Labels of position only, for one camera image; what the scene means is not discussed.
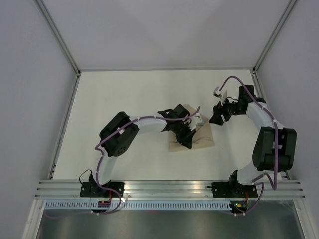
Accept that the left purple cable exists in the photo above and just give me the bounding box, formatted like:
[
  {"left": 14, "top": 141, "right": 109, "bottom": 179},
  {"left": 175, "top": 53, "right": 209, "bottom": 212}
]
[{"left": 44, "top": 106, "right": 201, "bottom": 220}]

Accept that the aluminium frame post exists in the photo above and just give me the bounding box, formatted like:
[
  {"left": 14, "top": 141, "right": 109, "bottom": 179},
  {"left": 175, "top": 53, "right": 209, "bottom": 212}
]
[
  {"left": 251, "top": 0, "right": 299, "bottom": 75},
  {"left": 33, "top": 0, "right": 81, "bottom": 76}
]

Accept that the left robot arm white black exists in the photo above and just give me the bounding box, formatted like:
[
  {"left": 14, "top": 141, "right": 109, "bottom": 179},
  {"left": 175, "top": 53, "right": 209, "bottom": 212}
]
[{"left": 80, "top": 104, "right": 203, "bottom": 199}]

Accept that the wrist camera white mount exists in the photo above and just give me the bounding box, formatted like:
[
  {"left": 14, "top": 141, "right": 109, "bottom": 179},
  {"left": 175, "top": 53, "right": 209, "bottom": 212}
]
[
  {"left": 213, "top": 87, "right": 227, "bottom": 105},
  {"left": 189, "top": 116, "right": 208, "bottom": 130}
]

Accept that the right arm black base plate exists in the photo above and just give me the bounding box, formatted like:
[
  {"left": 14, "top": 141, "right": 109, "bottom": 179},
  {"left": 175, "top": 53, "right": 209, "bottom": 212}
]
[{"left": 210, "top": 182, "right": 258, "bottom": 199}]

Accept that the aluminium mounting rail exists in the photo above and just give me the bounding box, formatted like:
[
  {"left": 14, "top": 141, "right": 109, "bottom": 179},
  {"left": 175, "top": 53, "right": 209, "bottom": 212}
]
[{"left": 34, "top": 180, "right": 306, "bottom": 201}]

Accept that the left aluminium frame post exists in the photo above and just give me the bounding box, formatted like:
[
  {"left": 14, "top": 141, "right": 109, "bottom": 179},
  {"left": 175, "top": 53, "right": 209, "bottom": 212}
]
[{"left": 33, "top": 0, "right": 81, "bottom": 76}]

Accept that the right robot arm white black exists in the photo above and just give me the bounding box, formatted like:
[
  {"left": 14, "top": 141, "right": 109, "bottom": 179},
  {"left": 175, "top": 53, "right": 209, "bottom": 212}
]
[{"left": 209, "top": 85, "right": 297, "bottom": 198}]

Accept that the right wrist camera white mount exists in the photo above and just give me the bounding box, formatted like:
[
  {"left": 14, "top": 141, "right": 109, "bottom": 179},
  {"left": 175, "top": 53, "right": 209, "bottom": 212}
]
[{"left": 213, "top": 87, "right": 227, "bottom": 105}]

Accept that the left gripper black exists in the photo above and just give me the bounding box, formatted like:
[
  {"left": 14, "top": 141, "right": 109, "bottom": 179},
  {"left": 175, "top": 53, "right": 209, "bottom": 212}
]
[{"left": 172, "top": 121, "right": 196, "bottom": 149}]

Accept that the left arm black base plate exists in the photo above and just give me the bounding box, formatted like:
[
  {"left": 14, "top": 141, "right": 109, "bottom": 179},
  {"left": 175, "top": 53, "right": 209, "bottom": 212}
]
[{"left": 80, "top": 182, "right": 125, "bottom": 198}]

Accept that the white slotted cable duct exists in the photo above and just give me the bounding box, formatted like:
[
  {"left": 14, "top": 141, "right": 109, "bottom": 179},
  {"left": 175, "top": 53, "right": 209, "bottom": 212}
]
[{"left": 45, "top": 200, "right": 231, "bottom": 211}]

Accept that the beige cloth napkin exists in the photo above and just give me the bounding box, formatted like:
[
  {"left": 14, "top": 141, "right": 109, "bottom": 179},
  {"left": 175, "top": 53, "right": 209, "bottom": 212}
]
[{"left": 166, "top": 104, "right": 215, "bottom": 152}]

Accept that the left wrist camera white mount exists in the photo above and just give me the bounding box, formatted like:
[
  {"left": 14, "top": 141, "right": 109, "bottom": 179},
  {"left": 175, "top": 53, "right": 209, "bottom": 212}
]
[{"left": 189, "top": 116, "right": 208, "bottom": 130}]

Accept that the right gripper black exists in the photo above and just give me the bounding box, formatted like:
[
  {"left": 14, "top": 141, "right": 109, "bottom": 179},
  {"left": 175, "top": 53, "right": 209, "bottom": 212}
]
[{"left": 208, "top": 95, "right": 243, "bottom": 126}]

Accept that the right aluminium frame post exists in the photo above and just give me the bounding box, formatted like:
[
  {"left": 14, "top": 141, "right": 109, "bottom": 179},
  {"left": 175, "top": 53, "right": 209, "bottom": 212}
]
[{"left": 251, "top": 0, "right": 299, "bottom": 75}]

